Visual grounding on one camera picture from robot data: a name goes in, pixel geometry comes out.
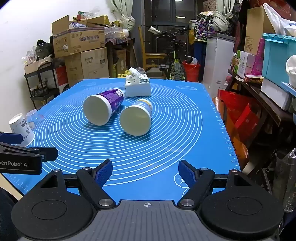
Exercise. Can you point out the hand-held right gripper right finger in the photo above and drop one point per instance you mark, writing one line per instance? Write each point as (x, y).
(185, 173)

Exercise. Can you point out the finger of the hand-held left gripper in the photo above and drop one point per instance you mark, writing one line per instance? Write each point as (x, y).
(10, 138)
(27, 151)

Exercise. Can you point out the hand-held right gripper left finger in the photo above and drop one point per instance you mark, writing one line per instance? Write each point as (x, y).
(104, 173)

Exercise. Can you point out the yellow and blue paper cup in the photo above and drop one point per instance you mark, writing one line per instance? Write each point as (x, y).
(135, 121)

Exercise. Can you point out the purple paper cup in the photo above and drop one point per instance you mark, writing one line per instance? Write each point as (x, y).
(97, 110)

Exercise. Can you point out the white printed paper cup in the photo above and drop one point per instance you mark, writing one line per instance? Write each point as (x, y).
(22, 131)

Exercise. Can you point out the clear plastic cup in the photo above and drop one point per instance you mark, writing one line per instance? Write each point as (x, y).
(32, 115)

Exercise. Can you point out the blue silicone baking mat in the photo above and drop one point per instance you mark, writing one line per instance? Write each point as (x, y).
(166, 139)

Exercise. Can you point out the black metal rack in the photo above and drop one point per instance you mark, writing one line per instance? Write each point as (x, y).
(41, 92)

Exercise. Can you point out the red paper bag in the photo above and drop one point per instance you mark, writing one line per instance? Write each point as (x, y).
(240, 113)

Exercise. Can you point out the white tissue box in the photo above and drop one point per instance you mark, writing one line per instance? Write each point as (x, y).
(138, 89)

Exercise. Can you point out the red bucket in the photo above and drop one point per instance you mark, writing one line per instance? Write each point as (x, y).
(192, 72)

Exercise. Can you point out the clear plastic bag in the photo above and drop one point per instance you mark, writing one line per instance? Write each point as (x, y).
(286, 180)

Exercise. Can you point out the dark wooden side table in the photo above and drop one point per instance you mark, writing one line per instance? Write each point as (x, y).
(261, 102)

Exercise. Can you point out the black bicycle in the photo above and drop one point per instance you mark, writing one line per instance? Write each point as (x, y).
(177, 69)

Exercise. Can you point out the large brown cardboard box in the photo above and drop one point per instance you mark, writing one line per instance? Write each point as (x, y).
(92, 63)

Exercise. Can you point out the white chest freezer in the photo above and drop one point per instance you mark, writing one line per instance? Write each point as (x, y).
(217, 61)

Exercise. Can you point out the open printed cardboard box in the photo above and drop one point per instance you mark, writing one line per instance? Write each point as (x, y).
(76, 40)

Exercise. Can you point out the white foam box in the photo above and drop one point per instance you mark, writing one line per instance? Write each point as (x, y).
(275, 93)

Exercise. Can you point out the wooden chair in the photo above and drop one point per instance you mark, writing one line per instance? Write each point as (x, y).
(151, 56)

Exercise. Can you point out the green and white box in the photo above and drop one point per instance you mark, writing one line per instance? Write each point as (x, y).
(244, 63)

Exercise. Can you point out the pink box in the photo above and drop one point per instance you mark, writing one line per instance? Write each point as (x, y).
(258, 58)

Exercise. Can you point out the teal plastic storage bin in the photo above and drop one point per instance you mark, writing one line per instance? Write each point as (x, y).
(276, 60)

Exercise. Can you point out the floral fabric bag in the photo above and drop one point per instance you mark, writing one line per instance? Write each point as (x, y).
(203, 27)

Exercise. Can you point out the yellow cardboard box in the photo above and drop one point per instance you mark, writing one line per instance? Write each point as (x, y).
(99, 20)

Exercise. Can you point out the tall brown cardboard box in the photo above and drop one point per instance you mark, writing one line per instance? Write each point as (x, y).
(254, 30)

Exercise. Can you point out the pale curtain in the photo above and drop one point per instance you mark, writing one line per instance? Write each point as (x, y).
(120, 11)

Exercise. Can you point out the white plastic bag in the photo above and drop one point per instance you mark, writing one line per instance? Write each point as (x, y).
(283, 23)

